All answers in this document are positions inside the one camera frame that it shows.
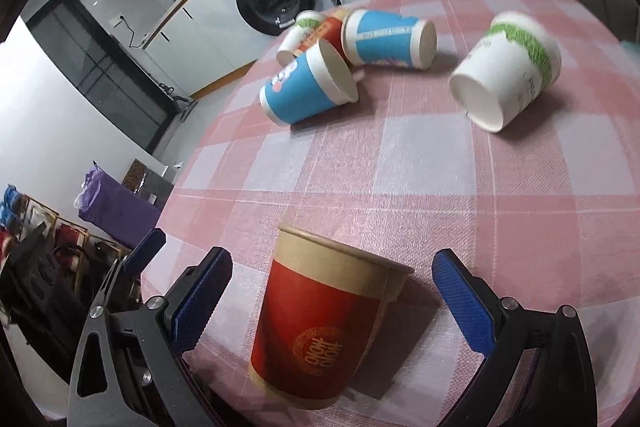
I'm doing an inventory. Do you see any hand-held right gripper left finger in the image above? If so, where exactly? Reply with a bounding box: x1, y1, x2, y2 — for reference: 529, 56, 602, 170
67, 247, 235, 427

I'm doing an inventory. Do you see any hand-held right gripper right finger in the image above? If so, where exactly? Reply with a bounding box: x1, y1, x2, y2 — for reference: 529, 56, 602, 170
431, 249, 599, 427

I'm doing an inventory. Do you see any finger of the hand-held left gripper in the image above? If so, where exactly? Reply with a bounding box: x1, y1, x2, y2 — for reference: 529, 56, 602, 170
97, 228, 167, 313

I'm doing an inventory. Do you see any red and brown paper cup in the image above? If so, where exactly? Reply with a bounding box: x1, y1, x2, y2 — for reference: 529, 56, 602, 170
248, 224, 416, 412

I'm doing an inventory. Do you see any blue paper cup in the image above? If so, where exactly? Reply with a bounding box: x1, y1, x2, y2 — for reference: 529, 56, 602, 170
341, 8, 438, 72
259, 39, 360, 126

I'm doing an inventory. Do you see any large white green paper cup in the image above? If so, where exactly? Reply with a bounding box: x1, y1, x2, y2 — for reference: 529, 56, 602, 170
448, 11, 562, 134

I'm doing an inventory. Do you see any small white green paper cup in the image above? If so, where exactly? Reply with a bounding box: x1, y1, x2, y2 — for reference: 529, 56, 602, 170
276, 10, 326, 68

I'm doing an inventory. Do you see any red orange paper cup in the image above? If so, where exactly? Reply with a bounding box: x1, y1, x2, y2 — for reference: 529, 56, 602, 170
295, 7, 362, 68

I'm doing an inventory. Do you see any purple bag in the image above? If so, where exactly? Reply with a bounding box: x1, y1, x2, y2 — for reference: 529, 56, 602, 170
75, 162, 163, 254

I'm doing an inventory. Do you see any patterned small box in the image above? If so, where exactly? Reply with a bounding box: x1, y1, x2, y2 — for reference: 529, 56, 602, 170
122, 159, 152, 194

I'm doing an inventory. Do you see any wooden shelf rack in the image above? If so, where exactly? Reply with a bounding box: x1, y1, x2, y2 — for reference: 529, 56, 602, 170
0, 184, 132, 273

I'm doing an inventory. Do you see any pink checked tablecloth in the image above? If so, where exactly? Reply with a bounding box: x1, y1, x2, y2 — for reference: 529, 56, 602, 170
140, 0, 640, 427

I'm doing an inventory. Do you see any dark glass door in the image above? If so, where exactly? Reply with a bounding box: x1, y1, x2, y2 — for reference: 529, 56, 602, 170
25, 0, 192, 155

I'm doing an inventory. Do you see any white base cabinet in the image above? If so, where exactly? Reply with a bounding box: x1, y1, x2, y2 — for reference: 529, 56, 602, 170
144, 0, 261, 100

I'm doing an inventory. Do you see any black power cable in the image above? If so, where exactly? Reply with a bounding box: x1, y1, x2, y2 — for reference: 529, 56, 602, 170
119, 13, 148, 51

